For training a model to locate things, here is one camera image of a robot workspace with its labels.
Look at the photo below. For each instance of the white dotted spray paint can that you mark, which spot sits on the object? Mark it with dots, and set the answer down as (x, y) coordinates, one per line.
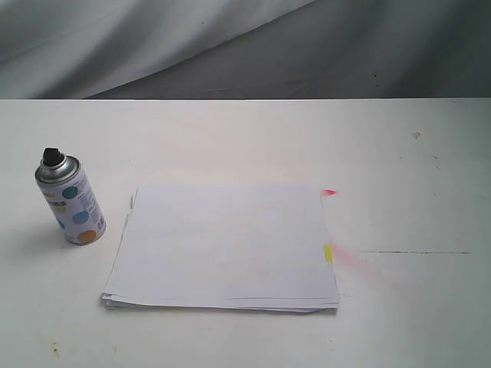
(65, 186)

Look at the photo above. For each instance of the white paper stack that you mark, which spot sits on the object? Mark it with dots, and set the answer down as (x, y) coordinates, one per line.
(254, 247)

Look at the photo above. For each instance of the grey backdrop cloth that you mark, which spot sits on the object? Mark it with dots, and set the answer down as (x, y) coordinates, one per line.
(244, 49)

